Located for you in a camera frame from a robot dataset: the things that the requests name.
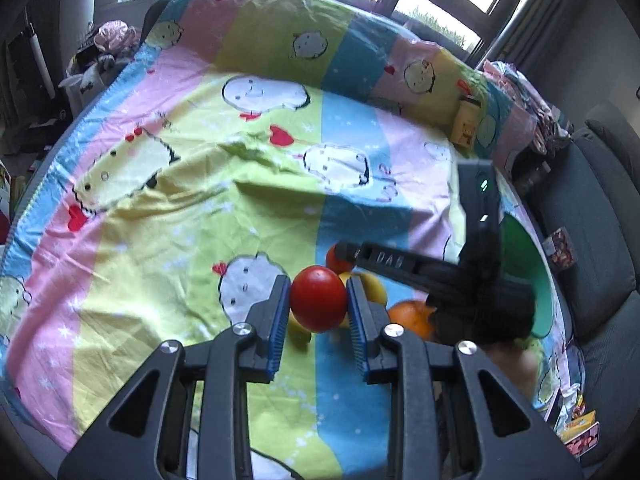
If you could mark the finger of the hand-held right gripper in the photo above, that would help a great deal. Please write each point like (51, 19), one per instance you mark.
(390, 259)

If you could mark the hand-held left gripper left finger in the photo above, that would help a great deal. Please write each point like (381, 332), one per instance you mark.
(277, 330)

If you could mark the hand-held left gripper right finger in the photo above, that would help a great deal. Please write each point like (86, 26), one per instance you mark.
(357, 335)

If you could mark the red tomato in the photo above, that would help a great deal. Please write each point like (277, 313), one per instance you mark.
(318, 297)
(337, 263)

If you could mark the green plastic bowl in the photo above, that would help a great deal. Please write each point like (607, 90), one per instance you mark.
(527, 265)

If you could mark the person's right hand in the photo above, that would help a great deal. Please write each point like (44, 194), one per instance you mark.
(517, 367)

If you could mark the oval green fruit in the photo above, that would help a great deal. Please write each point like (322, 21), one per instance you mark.
(298, 331)

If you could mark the yellow lemon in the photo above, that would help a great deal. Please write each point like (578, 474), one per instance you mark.
(375, 290)

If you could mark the orange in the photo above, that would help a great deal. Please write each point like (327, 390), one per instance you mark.
(410, 317)

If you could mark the dark snack packet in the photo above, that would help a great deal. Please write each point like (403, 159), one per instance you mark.
(560, 252)

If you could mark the grey sofa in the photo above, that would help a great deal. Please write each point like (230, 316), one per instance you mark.
(600, 240)

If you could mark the printed cartoon bedsheet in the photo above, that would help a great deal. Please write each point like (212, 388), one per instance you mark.
(175, 240)

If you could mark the yellow cartoon cup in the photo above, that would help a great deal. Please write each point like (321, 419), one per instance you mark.
(467, 122)

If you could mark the colourful snack packets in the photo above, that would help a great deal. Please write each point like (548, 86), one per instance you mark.
(582, 432)

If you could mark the pink patterned cloth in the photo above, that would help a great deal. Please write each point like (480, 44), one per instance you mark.
(535, 105)

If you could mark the grey white cloth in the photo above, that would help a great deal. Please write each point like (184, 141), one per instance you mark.
(95, 77)

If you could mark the shiny pink cloth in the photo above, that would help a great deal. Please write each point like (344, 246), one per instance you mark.
(115, 37)

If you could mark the white board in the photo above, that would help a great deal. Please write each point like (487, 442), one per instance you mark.
(77, 7)

